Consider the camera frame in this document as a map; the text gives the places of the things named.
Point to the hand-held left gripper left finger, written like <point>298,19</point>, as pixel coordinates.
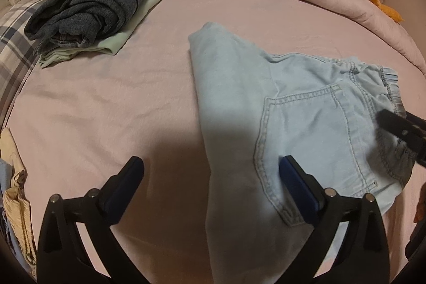
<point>124,190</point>

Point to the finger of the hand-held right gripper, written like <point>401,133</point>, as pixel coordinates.
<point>406,129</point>

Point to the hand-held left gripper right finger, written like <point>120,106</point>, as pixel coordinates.
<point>299,194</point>

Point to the light blue denim pants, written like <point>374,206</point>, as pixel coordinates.
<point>233,104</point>

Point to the beige cloth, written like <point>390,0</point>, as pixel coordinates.
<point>20,214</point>

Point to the folded light green cloth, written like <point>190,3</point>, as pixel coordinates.
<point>133,24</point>

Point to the plaid cloth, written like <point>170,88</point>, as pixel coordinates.
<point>16,47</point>

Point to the folded dark blue jeans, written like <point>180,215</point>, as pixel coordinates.
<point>96,1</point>

